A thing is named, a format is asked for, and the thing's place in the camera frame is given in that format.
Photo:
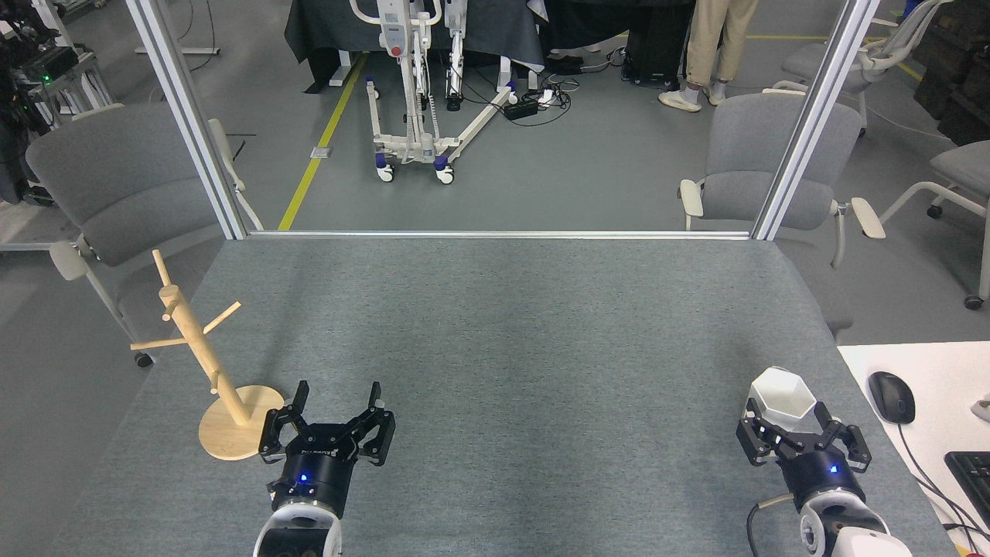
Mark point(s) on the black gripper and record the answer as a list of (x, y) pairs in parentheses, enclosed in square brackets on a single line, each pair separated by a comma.
[(313, 472), (820, 476)]

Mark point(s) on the white hexagonal cup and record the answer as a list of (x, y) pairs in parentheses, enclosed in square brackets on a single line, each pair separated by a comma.
[(781, 394)]

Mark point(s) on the wooden cup rack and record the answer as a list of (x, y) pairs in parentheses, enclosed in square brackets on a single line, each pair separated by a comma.
[(232, 433)]

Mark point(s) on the black computer mouse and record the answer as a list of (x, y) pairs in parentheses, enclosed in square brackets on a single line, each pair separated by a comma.
[(891, 396)]

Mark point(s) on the white desk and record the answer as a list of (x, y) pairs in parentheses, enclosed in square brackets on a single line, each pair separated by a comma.
[(943, 371)]

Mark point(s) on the black keyboard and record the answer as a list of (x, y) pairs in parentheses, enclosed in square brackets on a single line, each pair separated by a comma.
[(973, 480)]

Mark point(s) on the white rounded object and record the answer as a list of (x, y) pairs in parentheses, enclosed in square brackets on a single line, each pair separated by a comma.
[(982, 408)]

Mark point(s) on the grey chair with armrests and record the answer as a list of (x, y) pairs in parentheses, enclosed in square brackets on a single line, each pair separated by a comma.
[(124, 186), (742, 155)]

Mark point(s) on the grey chair on castors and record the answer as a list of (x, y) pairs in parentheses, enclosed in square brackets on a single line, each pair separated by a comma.
[(963, 170)]

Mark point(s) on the black power adapter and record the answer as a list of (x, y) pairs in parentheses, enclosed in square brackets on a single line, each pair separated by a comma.
[(522, 109)]

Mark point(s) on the white stand on wheels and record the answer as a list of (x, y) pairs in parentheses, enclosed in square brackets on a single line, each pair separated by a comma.
[(396, 39)]

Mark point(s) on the table with black cloth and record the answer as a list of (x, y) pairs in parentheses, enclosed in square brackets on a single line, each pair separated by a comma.
[(332, 31)]

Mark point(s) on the person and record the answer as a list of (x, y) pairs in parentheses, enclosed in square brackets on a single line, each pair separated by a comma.
[(715, 39)]

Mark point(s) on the black equipment case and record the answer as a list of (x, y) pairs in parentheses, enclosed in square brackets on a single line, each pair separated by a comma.
[(653, 50)]

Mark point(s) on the equipment cart with devices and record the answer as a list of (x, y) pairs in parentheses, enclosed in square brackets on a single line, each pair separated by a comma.
[(46, 66)]

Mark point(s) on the silver table edge rail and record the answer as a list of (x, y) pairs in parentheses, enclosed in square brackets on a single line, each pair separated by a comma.
[(495, 234)]

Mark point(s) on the silver aluminium post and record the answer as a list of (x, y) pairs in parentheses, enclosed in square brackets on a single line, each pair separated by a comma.
[(189, 116), (812, 124)]

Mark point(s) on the white frame office chair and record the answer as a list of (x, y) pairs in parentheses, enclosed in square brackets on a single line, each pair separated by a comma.
[(874, 58)]

